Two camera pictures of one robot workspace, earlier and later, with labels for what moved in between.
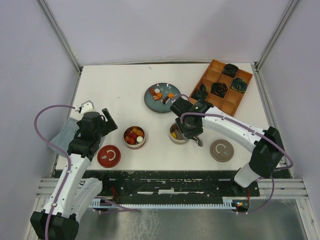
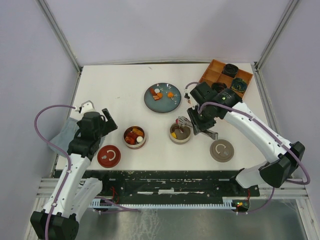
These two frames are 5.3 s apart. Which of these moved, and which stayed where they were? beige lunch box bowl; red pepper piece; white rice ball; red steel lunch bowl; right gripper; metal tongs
Moved: metal tongs; right gripper
Stayed: white rice ball; red steel lunch bowl; beige lunch box bowl; red pepper piece
